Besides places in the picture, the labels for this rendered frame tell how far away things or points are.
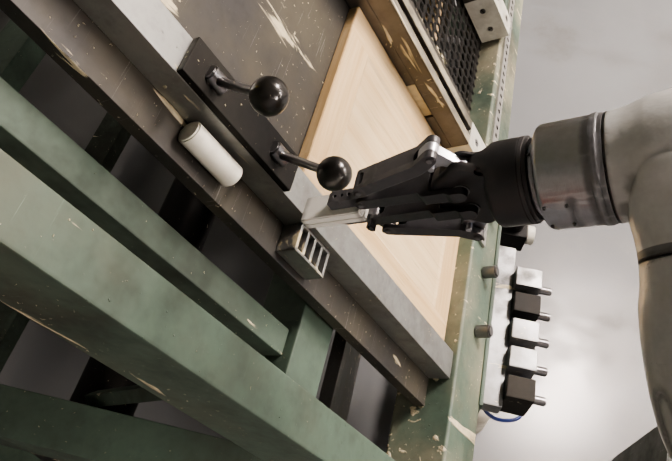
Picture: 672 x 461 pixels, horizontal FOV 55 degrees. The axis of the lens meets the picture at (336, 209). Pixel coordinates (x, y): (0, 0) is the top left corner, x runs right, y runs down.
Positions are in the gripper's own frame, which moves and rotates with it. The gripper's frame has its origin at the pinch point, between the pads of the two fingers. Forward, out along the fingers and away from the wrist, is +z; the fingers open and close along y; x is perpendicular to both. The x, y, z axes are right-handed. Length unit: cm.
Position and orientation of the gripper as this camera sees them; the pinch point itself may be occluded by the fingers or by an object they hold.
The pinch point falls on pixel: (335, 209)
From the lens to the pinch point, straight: 64.9
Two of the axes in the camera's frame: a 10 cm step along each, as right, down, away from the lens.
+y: 4.9, 5.9, 6.4
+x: 2.3, -8.0, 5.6
